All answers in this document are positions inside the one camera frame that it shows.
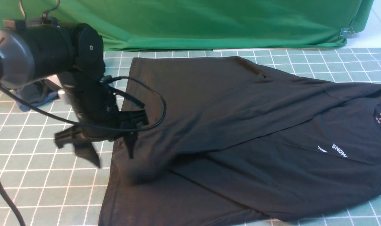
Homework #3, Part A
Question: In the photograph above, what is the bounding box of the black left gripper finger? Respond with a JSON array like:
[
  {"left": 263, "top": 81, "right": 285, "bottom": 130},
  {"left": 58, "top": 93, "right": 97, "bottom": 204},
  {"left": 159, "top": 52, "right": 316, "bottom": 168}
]
[
  {"left": 73, "top": 143, "right": 101, "bottom": 169},
  {"left": 123, "top": 132, "right": 138, "bottom": 160}
]

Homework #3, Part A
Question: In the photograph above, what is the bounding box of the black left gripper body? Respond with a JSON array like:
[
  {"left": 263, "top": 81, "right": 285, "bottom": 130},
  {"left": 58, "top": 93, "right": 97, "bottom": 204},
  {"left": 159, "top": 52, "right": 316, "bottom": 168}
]
[{"left": 54, "top": 71, "right": 148, "bottom": 148}]

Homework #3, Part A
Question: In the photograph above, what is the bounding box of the dark gray long-sleeved shirt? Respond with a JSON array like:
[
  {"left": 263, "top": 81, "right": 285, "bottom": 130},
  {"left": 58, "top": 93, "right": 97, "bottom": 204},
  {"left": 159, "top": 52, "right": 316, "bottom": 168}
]
[{"left": 98, "top": 56, "right": 381, "bottom": 226}]

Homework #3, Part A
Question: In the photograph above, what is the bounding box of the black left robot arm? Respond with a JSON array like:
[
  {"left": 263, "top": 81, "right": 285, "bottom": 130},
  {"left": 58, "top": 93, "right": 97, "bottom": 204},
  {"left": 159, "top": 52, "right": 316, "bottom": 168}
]
[{"left": 0, "top": 20, "right": 148, "bottom": 167}]

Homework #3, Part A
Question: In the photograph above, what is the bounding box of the teal grid table mat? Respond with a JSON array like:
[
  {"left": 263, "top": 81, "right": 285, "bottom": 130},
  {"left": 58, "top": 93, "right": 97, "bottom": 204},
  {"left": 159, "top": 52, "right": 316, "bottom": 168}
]
[{"left": 0, "top": 48, "right": 381, "bottom": 226}]

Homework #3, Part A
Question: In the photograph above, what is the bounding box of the blue crumpled garment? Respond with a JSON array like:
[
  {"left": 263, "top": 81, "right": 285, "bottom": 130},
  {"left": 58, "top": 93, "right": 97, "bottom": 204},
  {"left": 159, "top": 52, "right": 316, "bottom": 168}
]
[{"left": 13, "top": 79, "right": 61, "bottom": 107}]

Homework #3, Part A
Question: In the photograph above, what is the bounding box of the green backdrop cloth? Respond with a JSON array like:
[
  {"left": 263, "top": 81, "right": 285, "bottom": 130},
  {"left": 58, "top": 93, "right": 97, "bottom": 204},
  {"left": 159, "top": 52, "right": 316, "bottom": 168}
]
[{"left": 0, "top": 0, "right": 373, "bottom": 51}]

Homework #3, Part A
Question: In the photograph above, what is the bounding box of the metal binder clip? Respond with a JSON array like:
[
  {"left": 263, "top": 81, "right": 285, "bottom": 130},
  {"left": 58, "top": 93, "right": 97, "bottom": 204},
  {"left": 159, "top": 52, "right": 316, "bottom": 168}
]
[{"left": 339, "top": 27, "right": 356, "bottom": 39}]

